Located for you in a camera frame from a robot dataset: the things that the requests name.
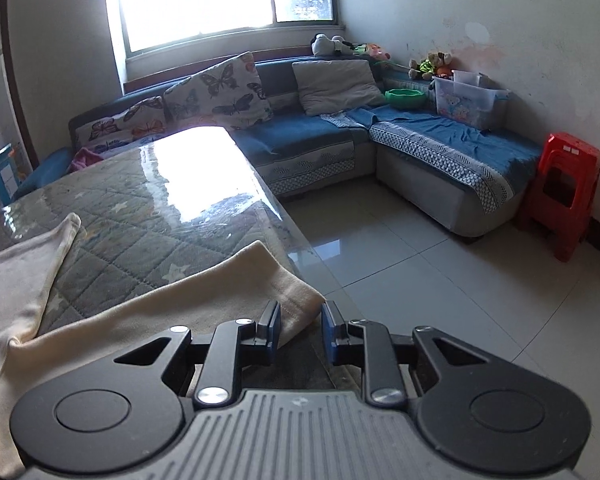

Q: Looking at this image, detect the brown teddy bear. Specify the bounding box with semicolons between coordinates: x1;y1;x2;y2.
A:
409;51;455;80

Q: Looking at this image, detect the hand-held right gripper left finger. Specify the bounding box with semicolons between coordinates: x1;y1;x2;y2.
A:
114;300;282;407

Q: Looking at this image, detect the pink cloth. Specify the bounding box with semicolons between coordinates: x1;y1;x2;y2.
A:
69;147;106;174

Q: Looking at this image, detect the large butterfly print pillow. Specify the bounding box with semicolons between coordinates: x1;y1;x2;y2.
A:
163;51;273;130

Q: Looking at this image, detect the clear plastic storage box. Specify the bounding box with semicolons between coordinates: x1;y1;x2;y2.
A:
432;70;511;131

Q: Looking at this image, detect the blue sofa cover cloth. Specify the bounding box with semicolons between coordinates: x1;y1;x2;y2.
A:
321;104;545;213

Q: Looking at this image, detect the green plastic basin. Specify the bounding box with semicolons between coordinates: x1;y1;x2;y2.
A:
384;88;428;110

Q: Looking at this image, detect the blue corner sofa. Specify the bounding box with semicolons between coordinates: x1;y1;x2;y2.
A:
11;56;545;239

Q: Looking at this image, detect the cream cloth towel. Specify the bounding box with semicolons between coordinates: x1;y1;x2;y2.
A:
0;212;326;479

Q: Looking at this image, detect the window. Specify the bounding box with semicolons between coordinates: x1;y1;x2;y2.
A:
102;0;345;57

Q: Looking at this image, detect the grey square pillow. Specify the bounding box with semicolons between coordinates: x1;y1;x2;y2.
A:
292;59;385;116

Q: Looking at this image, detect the small butterfly print pillow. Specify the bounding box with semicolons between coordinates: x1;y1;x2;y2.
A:
75;96;169;147

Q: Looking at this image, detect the black and white plush toy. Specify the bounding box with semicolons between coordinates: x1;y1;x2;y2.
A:
311;33;356;57

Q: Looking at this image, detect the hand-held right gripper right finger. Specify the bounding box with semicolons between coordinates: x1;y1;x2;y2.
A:
321;302;487;405

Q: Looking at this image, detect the red plastic stool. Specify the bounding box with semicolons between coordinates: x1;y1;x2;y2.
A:
517;132;600;262

